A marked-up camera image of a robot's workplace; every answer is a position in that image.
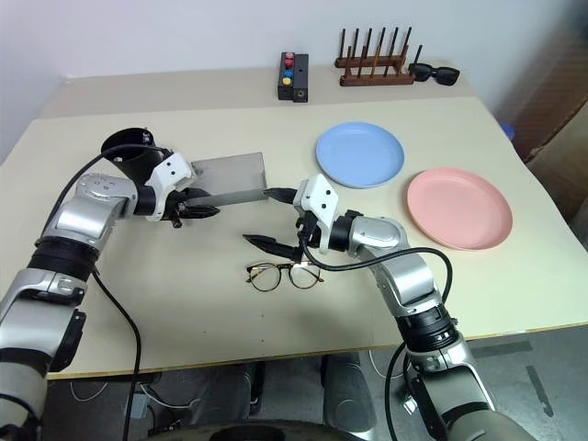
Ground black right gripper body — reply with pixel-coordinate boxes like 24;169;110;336
293;207;324;259

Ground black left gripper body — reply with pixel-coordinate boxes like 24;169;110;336
161;186;195;230

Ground grey glasses case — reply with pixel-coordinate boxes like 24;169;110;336
189;152;270;207

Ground black cup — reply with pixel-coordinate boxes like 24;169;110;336
100;128;174;186

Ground tortoiseshell eyeglasses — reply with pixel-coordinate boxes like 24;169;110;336
243;262;325;293

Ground blue plate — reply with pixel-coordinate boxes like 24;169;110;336
315;120;407;190

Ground black box with coloured buttons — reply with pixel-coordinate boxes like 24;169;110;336
276;51;311;104

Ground brown wooden plate rack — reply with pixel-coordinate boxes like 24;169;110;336
334;27;415;87

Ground pink plate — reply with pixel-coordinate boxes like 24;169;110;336
405;167;515;252

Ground dark rounded shape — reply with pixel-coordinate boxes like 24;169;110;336
214;361;268;429
320;352;369;435

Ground black sunglasses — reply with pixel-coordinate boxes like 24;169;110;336
408;44;462;87

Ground brown cardboard box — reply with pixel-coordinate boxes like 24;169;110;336
525;121;588;222

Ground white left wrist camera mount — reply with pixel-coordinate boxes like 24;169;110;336
144;151;195;222

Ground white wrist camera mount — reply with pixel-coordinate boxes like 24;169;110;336
144;151;195;222
292;174;342;255

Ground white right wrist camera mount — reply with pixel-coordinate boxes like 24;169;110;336
292;174;342;255

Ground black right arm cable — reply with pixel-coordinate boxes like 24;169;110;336
296;229;456;441

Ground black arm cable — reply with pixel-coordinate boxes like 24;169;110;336
296;229;456;441
45;142;160;441

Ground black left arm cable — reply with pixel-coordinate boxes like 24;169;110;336
45;142;160;441

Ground white floor cable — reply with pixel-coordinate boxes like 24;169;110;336
68;379;197;417
366;349;408;383

